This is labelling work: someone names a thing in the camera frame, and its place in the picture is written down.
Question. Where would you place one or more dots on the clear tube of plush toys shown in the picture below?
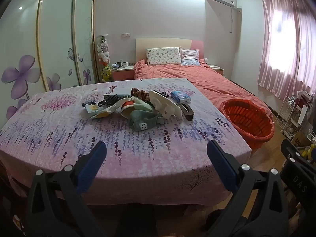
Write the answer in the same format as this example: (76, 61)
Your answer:
(103, 56)

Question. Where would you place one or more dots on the salmon bed duvet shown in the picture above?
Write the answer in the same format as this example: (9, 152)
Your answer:
(197, 79)

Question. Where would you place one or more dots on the white air conditioner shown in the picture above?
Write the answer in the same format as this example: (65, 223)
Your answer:
(221, 1)

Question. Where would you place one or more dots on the striped pink pillow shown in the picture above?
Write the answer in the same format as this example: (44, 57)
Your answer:
(190, 56)

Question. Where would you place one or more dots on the yellow plastic item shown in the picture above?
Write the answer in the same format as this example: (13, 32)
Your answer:
(309, 151)

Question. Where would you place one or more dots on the green smiley face towel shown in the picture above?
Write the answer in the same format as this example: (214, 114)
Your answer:
(140, 121)

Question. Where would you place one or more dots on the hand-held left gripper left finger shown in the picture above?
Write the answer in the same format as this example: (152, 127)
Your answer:
(90, 164)

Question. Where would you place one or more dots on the pink curtain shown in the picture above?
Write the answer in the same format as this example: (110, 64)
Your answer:
(279, 54)

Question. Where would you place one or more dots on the blue white small item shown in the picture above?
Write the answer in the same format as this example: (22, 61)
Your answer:
(115, 66)

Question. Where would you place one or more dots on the flower print sliding wardrobe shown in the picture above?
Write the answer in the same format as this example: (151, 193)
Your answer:
(56, 42)

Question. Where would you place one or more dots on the white wall socket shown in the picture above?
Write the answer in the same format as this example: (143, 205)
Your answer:
(125, 35)

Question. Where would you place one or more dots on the white yellow plastic wrapper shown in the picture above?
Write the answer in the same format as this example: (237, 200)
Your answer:
(98, 111)

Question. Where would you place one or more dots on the orange plastic basket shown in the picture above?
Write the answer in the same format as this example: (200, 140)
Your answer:
(246, 121)

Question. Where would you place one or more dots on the small black item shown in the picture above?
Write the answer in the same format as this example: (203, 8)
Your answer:
(164, 94)
(88, 103)

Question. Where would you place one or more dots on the cardboard box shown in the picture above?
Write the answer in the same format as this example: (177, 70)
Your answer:
(300, 139)

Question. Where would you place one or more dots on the teal printed tube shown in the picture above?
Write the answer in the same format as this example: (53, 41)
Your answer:
(119, 95)

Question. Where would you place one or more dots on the white paper bowl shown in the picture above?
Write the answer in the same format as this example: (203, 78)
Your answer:
(163, 103)

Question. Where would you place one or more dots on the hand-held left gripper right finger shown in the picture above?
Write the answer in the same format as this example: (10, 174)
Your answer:
(222, 164)

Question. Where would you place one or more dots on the black floral fabric bow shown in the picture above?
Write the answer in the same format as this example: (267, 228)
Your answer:
(108, 101)

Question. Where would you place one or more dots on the beige nightstand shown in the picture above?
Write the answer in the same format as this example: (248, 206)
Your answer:
(217, 68)

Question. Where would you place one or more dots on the floral white pillow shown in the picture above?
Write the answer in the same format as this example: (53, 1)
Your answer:
(163, 56)

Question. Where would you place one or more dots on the brown patterned cloth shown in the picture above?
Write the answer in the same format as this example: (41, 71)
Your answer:
(140, 94)

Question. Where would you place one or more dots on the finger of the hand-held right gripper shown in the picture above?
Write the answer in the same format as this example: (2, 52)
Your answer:
(290, 149)

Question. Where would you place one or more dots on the pink white nightstand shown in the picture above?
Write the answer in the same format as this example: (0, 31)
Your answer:
(122, 73)

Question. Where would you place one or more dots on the blue white box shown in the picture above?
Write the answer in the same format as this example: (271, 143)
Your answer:
(181, 96)

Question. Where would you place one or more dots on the beige pink headboard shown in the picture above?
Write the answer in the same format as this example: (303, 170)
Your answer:
(160, 43)

